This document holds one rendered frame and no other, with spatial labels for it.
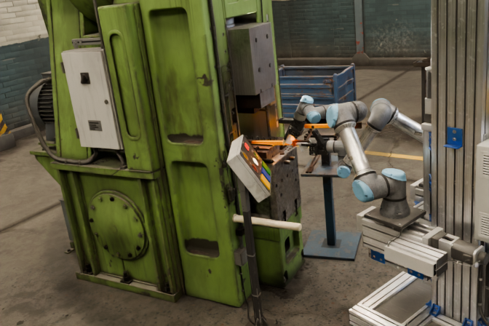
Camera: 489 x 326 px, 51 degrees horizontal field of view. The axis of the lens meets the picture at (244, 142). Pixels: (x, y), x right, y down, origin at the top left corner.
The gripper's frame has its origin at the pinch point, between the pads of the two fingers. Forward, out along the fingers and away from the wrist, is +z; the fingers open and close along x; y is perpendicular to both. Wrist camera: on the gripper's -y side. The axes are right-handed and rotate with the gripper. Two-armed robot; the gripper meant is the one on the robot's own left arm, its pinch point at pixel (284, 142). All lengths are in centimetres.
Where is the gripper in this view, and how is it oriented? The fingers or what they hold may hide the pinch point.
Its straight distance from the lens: 334.2
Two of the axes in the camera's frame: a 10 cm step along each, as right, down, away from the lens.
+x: 4.7, -3.2, 8.2
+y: 8.2, 5.0, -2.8
